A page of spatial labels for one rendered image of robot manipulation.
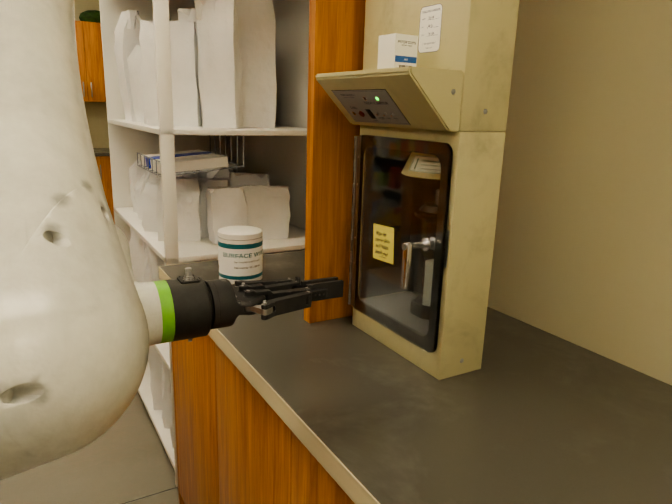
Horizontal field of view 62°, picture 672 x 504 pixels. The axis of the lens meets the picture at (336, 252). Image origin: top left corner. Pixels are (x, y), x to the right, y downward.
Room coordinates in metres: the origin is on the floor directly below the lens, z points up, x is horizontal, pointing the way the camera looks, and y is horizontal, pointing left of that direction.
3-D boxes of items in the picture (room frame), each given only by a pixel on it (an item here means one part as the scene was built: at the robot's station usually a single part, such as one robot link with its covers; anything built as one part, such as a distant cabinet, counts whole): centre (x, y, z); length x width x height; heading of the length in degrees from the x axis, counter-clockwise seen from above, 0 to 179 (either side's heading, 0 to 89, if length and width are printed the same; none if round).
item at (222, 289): (0.82, 0.16, 1.14); 0.09 x 0.08 x 0.07; 120
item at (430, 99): (1.09, -0.08, 1.46); 0.32 x 0.11 x 0.10; 31
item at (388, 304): (1.11, -0.12, 1.19); 0.30 x 0.01 x 0.40; 30
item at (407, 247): (1.00, -0.15, 1.17); 0.05 x 0.03 x 0.10; 120
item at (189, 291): (0.79, 0.22, 1.15); 0.09 x 0.06 x 0.12; 30
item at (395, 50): (1.05, -0.10, 1.54); 0.05 x 0.05 x 0.06; 32
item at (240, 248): (1.59, 0.28, 1.02); 0.13 x 0.13 x 0.15
